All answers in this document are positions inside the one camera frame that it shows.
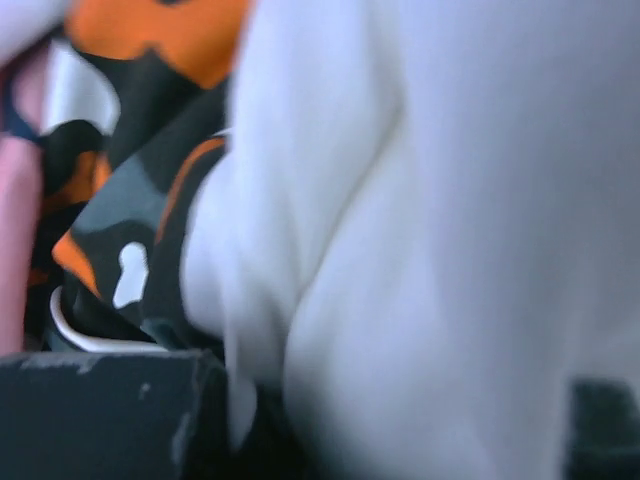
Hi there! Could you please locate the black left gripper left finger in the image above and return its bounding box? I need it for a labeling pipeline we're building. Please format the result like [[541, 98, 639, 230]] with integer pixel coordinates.
[[1, 352, 231, 480]]

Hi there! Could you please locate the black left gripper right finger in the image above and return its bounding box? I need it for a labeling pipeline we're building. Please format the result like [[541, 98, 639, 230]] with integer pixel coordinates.
[[567, 380, 639, 480]]

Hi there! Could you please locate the orange black patterned cloth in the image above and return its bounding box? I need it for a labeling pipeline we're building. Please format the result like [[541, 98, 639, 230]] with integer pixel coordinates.
[[36, 1, 249, 352]]

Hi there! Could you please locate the white and mint cloth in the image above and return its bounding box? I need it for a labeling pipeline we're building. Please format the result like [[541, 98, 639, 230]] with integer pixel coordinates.
[[181, 1, 639, 479]]

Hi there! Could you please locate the pink floral cloth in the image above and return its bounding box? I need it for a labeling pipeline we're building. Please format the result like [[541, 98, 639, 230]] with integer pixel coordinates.
[[1, 40, 50, 355]]

